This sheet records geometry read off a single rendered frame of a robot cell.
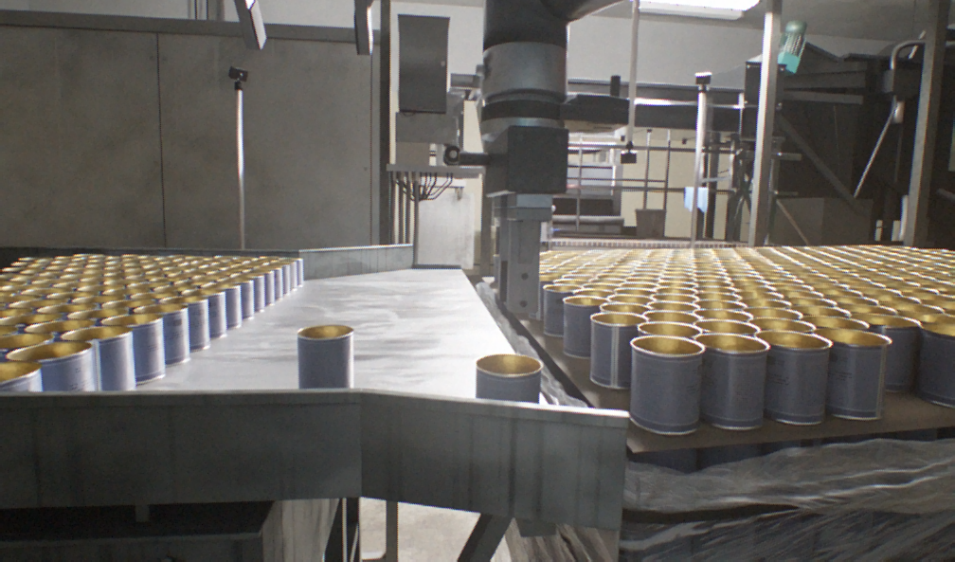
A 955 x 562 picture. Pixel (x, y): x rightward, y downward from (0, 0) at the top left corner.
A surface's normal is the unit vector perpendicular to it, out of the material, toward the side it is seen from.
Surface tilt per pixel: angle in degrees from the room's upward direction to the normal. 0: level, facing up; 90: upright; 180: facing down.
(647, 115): 90
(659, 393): 91
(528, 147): 90
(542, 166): 90
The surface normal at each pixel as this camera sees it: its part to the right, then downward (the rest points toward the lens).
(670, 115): 0.11, 0.11
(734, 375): -0.29, 0.11
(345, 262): 0.78, 0.08
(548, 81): 0.42, 0.11
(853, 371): -0.54, 0.10
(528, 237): 0.08, 0.59
